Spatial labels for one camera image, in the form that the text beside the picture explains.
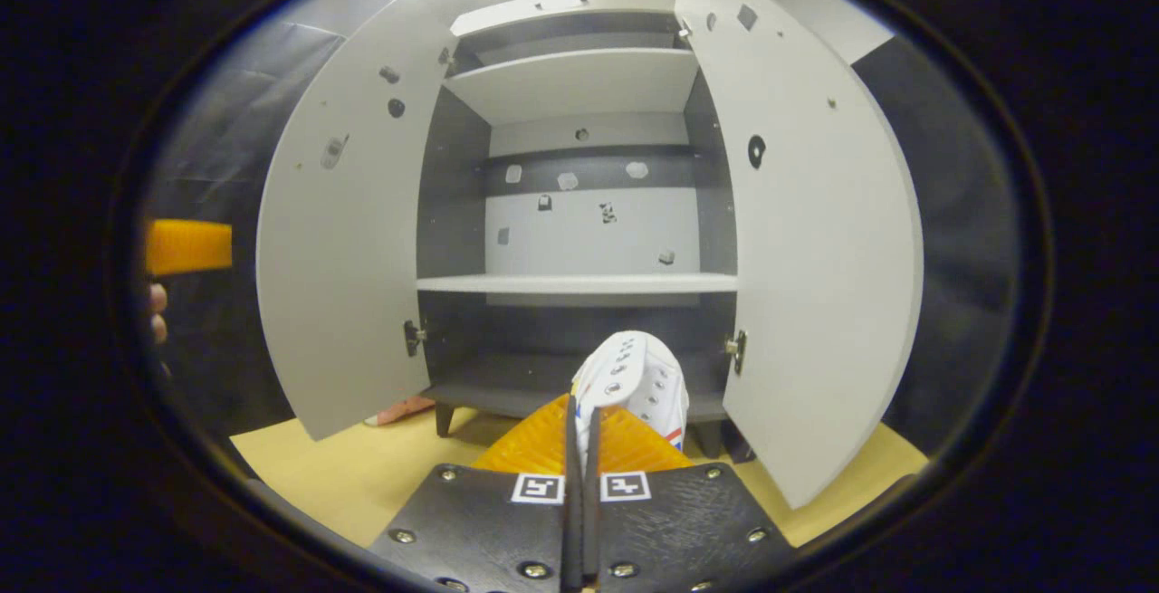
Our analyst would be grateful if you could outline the black backdrop cloth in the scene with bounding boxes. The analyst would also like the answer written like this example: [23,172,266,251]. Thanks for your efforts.
[136,23,1029,458]

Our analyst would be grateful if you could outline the watermelon slice toy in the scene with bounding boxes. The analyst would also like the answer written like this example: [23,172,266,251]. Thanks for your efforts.
[364,396,436,427]

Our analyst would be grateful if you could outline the white cabinet door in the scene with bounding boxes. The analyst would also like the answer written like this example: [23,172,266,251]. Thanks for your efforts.
[256,0,454,442]
[675,0,924,511]

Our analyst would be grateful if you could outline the white shoe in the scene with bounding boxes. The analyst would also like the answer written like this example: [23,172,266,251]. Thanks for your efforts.
[570,330,691,456]

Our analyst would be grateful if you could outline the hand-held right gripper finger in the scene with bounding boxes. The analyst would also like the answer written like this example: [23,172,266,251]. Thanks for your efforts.
[579,405,799,593]
[367,394,581,593]

